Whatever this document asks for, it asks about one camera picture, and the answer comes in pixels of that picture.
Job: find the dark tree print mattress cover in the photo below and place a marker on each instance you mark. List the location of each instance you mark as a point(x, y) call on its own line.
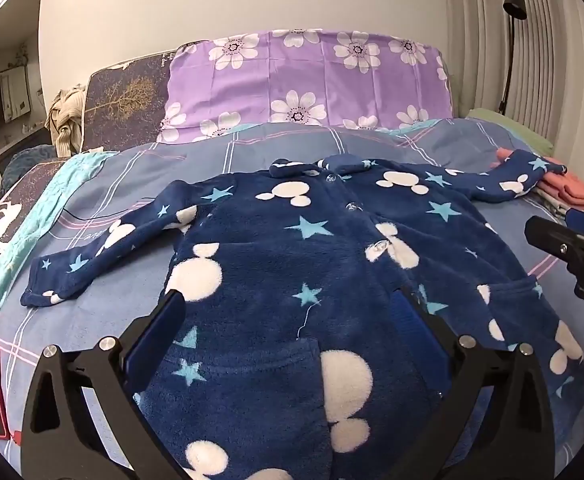
point(122, 95)

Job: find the black floor lamp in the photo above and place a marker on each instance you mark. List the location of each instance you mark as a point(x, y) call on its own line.
point(511, 35)

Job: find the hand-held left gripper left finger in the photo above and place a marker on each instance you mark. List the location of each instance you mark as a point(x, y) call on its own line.
point(154, 335)

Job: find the white pleated curtain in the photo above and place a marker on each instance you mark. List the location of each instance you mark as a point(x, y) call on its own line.
point(536, 45)

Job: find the beige crumpled clothes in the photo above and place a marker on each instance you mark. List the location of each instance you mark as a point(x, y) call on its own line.
point(64, 115)

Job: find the teal blanket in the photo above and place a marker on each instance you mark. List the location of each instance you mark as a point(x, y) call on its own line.
point(37, 200)

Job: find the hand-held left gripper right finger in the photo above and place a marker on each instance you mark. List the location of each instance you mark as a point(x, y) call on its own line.
point(409, 317)

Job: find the navy star print fleece top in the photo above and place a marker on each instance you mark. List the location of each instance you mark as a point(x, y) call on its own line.
point(292, 285)

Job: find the pink folded clothes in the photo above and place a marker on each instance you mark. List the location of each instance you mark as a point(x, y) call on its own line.
point(569, 185)

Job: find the purple floral pillow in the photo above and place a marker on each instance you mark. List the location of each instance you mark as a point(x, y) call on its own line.
point(317, 80)

